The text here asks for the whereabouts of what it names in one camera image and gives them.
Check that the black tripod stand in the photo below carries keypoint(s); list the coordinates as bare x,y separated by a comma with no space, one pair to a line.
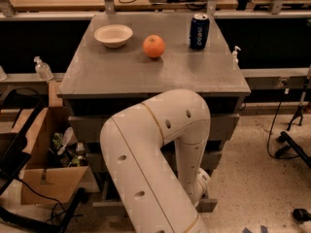
299,111

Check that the black stand frame left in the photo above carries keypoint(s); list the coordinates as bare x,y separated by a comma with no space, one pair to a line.
13,159

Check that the blue pepsi can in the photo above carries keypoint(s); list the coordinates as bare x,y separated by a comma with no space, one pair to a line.
199,28

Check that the grey top drawer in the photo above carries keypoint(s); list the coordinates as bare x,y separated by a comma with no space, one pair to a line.
87,128

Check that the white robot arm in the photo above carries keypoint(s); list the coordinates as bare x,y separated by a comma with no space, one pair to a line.
153,152

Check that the grey bottom drawer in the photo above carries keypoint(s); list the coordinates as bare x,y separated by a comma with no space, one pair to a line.
110,201

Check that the grey drawer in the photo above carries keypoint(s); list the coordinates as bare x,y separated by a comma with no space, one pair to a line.
110,201
209,163
87,128

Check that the small white pump bottle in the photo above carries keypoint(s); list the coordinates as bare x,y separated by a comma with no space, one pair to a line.
235,54

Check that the white paper bowl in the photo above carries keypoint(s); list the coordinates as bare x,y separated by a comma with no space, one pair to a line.
114,35

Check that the black caster wheel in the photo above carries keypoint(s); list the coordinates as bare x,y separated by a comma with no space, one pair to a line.
301,215

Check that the clear sanitizer bottle left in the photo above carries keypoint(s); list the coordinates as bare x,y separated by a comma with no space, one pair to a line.
42,69

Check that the open cardboard box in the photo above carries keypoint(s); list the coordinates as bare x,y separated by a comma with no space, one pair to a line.
40,174

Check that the grey middle drawer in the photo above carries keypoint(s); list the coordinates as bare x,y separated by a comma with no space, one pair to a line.
209,163

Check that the black stand leg right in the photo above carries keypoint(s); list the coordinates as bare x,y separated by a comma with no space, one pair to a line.
285,137

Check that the orange fruit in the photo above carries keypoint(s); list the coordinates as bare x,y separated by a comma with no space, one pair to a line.
154,46

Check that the grey wooden drawer cabinet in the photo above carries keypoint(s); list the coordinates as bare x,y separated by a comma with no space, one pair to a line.
101,81

